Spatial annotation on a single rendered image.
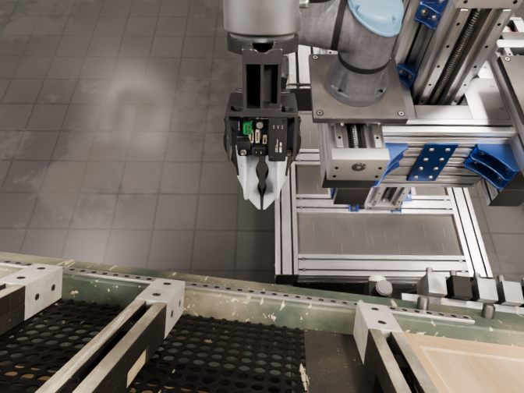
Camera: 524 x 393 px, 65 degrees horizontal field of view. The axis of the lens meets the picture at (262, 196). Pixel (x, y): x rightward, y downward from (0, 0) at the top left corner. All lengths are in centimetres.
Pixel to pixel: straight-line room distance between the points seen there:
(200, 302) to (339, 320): 30
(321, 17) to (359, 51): 11
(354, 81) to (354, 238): 91
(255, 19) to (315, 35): 54
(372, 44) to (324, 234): 99
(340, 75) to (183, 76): 174
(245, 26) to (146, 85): 225
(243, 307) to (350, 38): 60
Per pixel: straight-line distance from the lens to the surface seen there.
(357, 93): 101
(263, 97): 42
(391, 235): 181
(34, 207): 232
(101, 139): 243
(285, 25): 40
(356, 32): 92
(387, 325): 81
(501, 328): 101
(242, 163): 50
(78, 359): 62
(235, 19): 41
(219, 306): 91
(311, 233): 175
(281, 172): 50
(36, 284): 93
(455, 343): 96
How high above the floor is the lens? 177
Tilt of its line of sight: 59 degrees down
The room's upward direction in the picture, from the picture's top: straight up
